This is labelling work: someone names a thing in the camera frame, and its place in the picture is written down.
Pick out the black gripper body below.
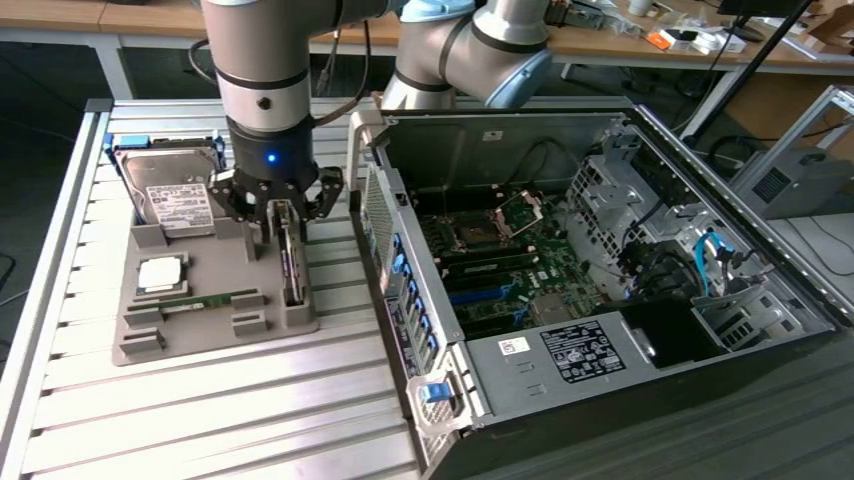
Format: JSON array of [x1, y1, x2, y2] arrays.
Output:
[[227, 116, 322, 202]]

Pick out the graphics card with metal bracket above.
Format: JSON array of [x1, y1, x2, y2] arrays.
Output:
[[269, 198, 314, 310]]

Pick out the hard disk in blue carrier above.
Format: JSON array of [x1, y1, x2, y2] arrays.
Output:
[[104, 130, 233, 239]]

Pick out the grey plastic parts rack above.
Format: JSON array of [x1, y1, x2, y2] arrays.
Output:
[[108, 212, 321, 366]]

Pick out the silver CPU chip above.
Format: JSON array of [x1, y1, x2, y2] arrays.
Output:
[[135, 257, 190, 296]]

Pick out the green RAM stick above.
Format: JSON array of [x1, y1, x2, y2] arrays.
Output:
[[126, 288, 259, 314]]

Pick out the CPU socket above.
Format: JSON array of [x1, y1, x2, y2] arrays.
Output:
[[451, 218, 510, 252]]

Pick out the black labelled RAM stick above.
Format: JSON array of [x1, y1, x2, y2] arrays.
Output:
[[442, 251, 539, 277]]

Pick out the open metal socket cover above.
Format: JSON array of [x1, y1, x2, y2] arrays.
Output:
[[491, 191, 554, 237]]

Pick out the blue expansion slot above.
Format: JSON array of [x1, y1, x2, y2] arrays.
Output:
[[447, 283, 514, 307]]

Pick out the green motherboard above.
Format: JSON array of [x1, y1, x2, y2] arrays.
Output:
[[417, 207, 622, 339]]

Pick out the grey chipset heat sink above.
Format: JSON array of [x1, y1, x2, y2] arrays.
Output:
[[530, 294, 582, 326]]

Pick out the grey power supply unit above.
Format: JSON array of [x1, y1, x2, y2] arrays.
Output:
[[463, 312, 660, 419]]

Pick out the open black PC case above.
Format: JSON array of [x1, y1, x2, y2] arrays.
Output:
[[345, 97, 854, 480]]

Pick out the white small boxes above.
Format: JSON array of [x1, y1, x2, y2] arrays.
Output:
[[690, 30, 748, 56]]

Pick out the grey plastic disk bay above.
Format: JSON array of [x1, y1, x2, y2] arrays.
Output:
[[690, 282, 840, 351]]

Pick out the black stand pole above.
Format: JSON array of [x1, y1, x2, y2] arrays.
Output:
[[680, 0, 821, 149]]

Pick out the black monitor stand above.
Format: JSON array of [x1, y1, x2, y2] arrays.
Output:
[[717, 0, 768, 42]]

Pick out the grey tower computer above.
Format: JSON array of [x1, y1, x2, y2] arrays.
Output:
[[730, 147, 854, 221]]

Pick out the folded cardboard packaging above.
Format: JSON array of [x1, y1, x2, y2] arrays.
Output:
[[804, 3, 854, 56]]

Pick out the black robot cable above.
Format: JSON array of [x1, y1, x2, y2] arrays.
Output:
[[311, 0, 377, 126]]

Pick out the wooden desk white frame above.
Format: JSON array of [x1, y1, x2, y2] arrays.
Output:
[[0, 0, 854, 101]]

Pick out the black power wire bundle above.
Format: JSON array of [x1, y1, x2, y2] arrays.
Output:
[[617, 238, 702, 301]]

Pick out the light blue disk wire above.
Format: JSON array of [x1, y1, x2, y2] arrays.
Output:
[[692, 227, 737, 301]]

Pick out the aluminium profile frame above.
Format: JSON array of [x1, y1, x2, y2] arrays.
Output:
[[766, 83, 854, 166]]

